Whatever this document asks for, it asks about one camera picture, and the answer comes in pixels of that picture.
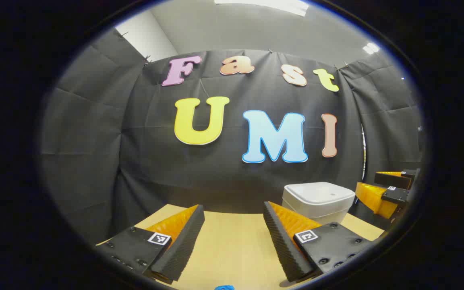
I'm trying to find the ceiling light panel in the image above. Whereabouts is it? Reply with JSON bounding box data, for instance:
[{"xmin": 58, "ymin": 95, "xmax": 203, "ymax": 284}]
[{"xmin": 215, "ymin": 0, "xmax": 310, "ymax": 17}]

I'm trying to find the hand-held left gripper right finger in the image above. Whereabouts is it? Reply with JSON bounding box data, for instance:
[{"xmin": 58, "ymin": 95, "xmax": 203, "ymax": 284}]
[{"xmin": 263, "ymin": 201, "xmax": 374, "ymax": 283}]

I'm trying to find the white desktop garbage bin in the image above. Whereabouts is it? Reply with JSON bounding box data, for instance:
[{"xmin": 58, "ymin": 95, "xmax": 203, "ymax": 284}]
[{"xmin": 282, "ymin": 182, "xmax": 356, "ymax": 225}]

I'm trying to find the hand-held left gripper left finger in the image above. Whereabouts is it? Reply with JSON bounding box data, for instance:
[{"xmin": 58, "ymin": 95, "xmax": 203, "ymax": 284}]
[{"xmin": 95, "ymin": 204, "xmax": 205, "ymax": 282}]

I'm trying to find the wooden desktop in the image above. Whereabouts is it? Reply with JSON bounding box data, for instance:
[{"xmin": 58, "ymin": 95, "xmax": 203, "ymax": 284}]
[{"xmin": 95, "ymin": 203, "xmax": 385, "ymax": 290}]

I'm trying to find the black backdrop cloth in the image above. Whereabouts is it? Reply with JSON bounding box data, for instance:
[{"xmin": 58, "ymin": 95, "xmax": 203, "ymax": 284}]
[{"xmin": 39, "ymin": 28, "xmax": 424, "ymax": 246}]

